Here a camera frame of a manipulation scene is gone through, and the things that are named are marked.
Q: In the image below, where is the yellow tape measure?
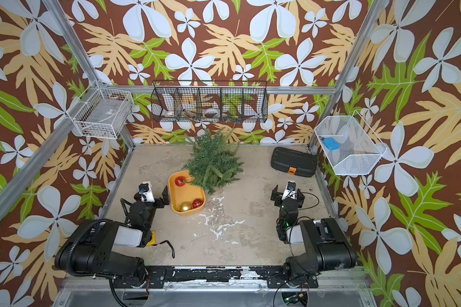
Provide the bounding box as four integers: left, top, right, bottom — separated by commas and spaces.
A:
146, 231, 175, 258

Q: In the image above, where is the gold ornament ball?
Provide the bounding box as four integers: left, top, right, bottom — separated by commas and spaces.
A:
179, 202, 193, 212

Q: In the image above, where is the blue object in basket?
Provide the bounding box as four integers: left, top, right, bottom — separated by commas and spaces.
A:
323, 138, 340, 150

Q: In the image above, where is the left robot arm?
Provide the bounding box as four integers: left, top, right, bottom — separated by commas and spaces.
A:
55, 182, 170, 283

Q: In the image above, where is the red glitter ornament ball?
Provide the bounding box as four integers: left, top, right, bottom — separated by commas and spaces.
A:
192, 198, 204, 209

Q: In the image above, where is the small green christmas tree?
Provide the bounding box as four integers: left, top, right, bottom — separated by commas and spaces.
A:
183, 129, 243, 195

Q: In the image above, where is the tape roll in basket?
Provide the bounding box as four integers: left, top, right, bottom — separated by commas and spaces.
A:
202, 107, 220, 118

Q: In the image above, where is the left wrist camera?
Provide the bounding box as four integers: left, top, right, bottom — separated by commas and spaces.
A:
138, 182, 155, 203

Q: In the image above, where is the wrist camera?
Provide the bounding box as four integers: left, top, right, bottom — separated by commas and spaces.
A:
282, 181, 297, 200
138, 182, 155, 203

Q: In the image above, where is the red patterned ornament ball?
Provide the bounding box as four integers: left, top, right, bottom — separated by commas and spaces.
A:
174, 176, 186, 187

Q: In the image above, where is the white wire basket right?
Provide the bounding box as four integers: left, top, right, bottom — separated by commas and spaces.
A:
315, 111, 388, 177

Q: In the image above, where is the black tool case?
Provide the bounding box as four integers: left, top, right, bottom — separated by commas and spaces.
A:
270, 147, 318, 177

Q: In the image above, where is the yellow plastic tray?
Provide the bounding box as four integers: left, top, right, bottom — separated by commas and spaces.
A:
169, 170, 206, 216

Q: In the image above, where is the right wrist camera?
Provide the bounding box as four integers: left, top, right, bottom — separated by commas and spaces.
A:
282, 181, 297, 200

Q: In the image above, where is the white wire basket left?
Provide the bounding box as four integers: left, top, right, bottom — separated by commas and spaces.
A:
67, 81, 134, 139

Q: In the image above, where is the black wire wall basket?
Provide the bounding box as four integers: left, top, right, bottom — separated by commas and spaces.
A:
149, 80, 269, 123

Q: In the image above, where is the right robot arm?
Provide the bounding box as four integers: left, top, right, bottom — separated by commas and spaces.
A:
270, 182, 357, 281

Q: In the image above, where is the white wire basket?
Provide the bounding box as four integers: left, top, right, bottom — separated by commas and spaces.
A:
67, 81, 134, 139
315, 111, 388, 177

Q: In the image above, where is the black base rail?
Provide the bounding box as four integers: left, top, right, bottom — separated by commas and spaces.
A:
113, 265, 320, 289

